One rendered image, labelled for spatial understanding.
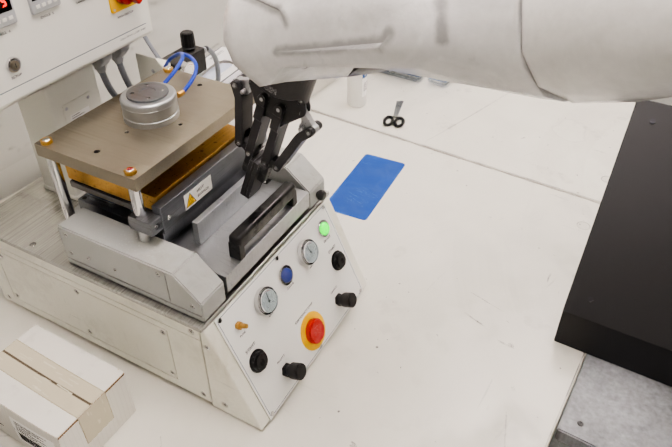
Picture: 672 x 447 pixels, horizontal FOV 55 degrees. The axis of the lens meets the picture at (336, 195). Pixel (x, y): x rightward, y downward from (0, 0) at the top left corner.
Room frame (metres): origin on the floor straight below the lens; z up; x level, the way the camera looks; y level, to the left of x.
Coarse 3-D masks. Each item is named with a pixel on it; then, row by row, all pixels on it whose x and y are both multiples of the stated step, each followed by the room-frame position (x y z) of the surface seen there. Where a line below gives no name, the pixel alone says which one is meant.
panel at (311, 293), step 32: (320, 224) 0.82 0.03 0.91; (288, 256) 0.74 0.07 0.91; (320, 256) 0.79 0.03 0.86; (256, 288) 0.67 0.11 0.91; (288, 288) 0.71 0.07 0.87; (320, 288) 0.75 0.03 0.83; (352, 288) 0.80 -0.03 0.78; (224, 320) 0.60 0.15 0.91; (256, 320) 0.64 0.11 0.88; (288, 320) 0.67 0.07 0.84; (288, 352) 0.64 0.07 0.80; (256, 384) 0.57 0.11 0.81; (288, 384) 0.61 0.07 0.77
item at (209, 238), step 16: (256, 192) 0.82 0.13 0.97; (272, 192) 0.82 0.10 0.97; (304, 192) 0.82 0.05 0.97; (208, 208) 0.73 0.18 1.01; (224, 208) 0.75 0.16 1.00; (240, 208) 0.78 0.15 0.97; (256, 208) 0.78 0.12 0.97; (288, 208) 0.78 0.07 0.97; (304, 208) 0.81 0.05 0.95; (192, 224) 0.70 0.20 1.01; (208, 224) 0.71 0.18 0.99; (224, 224) 0.74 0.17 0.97; (272, 224) 0.74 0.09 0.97; (288, 224) 0.77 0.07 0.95; (176, 240) 0.70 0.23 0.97; (192, 240) 0.70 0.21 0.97; (208, 240) 0.70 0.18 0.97; (224, 240) 0.70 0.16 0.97; (256, 240) 0.70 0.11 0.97; (272, 240) 0.73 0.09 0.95; (208, 256) 0.67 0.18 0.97; (224, 256) 0.67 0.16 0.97; (256, 256) 0.69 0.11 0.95; (224, 272) 0.64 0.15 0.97; (240, 272) 0.66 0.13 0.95; (224, 288) 0.63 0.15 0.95
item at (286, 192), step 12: (276, 192) 0.77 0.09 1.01; (288, 192) 0.77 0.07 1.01; (264, 204) 0.74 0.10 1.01; (276, 204) 0.74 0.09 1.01; (288, 204) 0.78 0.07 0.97; (252, 216) 0.71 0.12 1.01; (264, 216) 0.71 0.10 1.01; (240, 228) 0.68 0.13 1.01; (252, 228) 0.69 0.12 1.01; (240, 240) 0.66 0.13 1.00; (240, 252) 0.66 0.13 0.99
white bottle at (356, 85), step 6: (348, 78) 1.50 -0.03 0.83; (354, 78) 1.49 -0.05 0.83; (360, 78) 1.49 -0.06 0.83; (366, 78) 1.50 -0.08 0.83; (348, 84) 1.50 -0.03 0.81; (354, 84) 1.49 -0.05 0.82; (360, 84) 1.49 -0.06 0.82; (366, 84) 1.51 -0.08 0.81; (348, 90) 1.50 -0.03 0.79; (354, 90) 1.49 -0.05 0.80; (360, 90) 1.49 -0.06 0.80; (366, 90) 1.51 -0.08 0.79; (348, 96) 1.50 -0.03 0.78; (354, 96) 1.49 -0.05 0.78; (360, 96) 1.49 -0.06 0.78; (348, 102) 1.50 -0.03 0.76; (354, 102) 1.49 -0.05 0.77; (360, 102) 1.49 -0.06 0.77
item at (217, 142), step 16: (224, 128) 0.87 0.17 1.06; (208, 144) 0.82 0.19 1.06; (224, 144) 0.82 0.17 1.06; (192, 160) 0.78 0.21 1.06; (208, 160) 0.79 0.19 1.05; (80, 176) 0.75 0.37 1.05; (160, 176) 0.74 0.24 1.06; (176, 176) 0.74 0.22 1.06; (96, 192) 0.74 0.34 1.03; (112, 192) 0.73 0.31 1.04; (128, 192) 0.71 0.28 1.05; (144, 192) 0.70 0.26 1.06; (160, 192) 0.70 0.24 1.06; (128, 208) 0.72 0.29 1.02
